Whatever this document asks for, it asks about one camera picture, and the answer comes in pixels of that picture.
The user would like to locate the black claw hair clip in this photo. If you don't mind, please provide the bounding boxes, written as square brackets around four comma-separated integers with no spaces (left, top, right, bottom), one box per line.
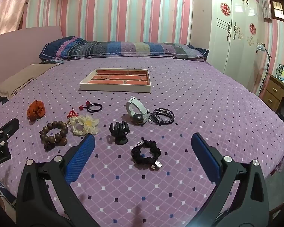
[109,121,130,145]

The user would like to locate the pink curtain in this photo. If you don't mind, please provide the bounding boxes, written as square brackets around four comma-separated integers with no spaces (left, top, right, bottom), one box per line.
[0,0,36,38]

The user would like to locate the black braided bracelet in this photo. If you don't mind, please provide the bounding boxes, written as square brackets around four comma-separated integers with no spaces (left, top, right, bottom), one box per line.
[148,108,175,125]

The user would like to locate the white wrist watch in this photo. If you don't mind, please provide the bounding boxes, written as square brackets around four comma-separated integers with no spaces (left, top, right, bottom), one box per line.
[126,97,149,125]

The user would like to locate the white flower scrunchie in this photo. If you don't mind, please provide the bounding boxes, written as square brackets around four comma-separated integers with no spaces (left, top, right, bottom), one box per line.
[69,115,100,136]

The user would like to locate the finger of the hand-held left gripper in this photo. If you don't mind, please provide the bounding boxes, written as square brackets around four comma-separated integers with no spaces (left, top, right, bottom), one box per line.
[0,118,20,139]

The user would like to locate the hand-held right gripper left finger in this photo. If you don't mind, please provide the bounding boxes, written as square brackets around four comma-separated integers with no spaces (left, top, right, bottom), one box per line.
[15,134,96,227]

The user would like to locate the brick pattern tray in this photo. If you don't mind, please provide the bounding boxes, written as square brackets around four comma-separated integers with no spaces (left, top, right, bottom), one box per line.
[79,68,152,93]

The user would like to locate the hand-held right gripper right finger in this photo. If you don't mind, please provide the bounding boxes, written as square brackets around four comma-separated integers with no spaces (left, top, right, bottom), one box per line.
[191,132,270,227]

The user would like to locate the wooden desk with drawers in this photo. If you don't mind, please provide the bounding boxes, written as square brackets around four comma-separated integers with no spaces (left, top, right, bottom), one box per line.
[263,73,284,123]

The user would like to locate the beige blanket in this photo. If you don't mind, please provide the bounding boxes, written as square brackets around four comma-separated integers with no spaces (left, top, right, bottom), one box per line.
[0,63,59,100]

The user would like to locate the desk lamp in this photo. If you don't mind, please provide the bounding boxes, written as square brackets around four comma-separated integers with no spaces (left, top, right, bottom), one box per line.
[256,43,272,95]

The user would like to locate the striped curtain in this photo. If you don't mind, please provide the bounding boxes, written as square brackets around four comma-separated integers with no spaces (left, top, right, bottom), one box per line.
[259,0,272,23]

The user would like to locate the red knot charm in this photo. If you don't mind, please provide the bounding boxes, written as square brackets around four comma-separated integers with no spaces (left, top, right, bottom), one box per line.
[67,109,79,124]

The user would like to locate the white wardrobe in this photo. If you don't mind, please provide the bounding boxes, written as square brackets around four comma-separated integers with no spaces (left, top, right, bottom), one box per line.
[208,0,265,97]

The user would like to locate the wooden window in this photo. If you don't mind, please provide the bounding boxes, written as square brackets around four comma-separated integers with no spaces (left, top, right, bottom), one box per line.
[270,0,284,25]

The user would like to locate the wooden bead bracelet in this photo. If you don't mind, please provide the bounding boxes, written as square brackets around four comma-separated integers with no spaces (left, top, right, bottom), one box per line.
[40,120,69,150]

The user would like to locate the purple dotted bed sheet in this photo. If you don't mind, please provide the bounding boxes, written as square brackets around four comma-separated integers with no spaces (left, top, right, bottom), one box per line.
[0,57,284,227]

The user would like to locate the black scrunchie with silver charm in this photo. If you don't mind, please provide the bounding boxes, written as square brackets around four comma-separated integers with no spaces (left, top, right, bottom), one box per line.
[131,140,162,169]

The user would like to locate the striped patchwork pillow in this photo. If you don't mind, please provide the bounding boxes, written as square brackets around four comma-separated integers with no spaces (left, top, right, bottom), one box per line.
[39,36,210,63]

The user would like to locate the blue patterned cloth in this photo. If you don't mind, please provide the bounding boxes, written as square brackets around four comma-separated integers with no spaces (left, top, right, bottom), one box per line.
[0,180,17,208]

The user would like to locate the black hair tie red beads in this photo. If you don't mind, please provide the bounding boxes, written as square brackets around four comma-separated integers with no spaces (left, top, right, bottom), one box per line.
[79,101,103,113]

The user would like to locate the pink headboard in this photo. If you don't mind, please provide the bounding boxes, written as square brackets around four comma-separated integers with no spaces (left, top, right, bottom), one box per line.
[0,26,63,50]

